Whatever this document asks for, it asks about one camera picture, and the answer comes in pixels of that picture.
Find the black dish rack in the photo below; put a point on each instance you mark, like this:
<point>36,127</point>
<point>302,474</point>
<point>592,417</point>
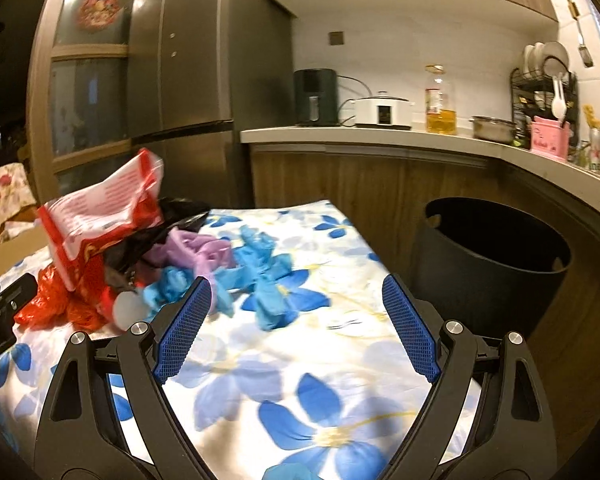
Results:
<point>522,105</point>

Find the blue floral tablecloth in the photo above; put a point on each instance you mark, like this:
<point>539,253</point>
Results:
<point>290,360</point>

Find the red plastic bag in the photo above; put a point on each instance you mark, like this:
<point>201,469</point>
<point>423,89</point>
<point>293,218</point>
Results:
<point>50,305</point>

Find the white bowl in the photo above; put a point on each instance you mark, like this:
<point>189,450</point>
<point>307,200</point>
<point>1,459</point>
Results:
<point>557,55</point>

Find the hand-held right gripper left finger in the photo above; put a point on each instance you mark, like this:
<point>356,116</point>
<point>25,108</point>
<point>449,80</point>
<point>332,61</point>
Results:
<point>185,330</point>

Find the dark wall switch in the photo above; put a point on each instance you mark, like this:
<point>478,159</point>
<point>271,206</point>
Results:
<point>336,38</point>

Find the white slow cooker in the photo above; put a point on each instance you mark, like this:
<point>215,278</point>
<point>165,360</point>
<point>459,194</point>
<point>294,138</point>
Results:
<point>382,112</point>

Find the white plates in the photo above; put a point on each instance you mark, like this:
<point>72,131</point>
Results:
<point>532,59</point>

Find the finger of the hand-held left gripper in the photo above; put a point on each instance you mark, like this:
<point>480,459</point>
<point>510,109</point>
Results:
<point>15,295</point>

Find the chair with floral cloth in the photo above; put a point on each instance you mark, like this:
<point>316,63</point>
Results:
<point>2,195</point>

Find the floral printed can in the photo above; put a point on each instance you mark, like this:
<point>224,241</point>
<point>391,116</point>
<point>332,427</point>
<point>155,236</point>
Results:
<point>595,150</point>

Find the red and white snack bag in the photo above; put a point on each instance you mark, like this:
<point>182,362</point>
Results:
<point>105,200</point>

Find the black air fryer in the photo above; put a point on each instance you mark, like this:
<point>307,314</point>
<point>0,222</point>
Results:
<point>315,97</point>

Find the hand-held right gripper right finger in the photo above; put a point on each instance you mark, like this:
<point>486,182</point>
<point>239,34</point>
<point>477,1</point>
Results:
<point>410,330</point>

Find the wooden glass door cabinet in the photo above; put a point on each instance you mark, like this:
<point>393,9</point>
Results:
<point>90,90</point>

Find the cardboard box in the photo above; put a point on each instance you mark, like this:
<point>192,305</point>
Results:
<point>15,255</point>

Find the blue glove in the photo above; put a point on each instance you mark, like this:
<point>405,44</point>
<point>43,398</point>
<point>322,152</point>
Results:
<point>172,282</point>
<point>265,280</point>

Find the cooking oil bottle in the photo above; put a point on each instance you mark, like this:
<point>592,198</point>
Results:
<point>441,120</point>

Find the white rice spoon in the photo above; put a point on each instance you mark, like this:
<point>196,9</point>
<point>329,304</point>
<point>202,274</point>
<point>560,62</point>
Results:
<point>559,105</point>

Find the steel pot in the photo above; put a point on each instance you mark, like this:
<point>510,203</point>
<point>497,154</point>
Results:
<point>492,130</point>

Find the black plastic bag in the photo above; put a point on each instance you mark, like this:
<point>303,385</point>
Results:
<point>130,255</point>

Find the pink crumpled wrapper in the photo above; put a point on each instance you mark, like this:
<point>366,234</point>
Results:
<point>200,252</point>

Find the pink utensil holder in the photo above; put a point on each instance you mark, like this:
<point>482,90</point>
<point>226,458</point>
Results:
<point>550,142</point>

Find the black trash bin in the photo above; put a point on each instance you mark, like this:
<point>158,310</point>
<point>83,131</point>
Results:
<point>480,270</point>

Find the hanging metal spatula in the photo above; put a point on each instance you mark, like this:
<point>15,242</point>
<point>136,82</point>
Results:
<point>585,52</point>

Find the red paper decoration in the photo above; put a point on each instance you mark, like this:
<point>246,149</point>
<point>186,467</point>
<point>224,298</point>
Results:
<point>99,9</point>

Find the grey refrigerator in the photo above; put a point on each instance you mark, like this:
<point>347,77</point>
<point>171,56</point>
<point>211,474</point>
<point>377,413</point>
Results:
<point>205,85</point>

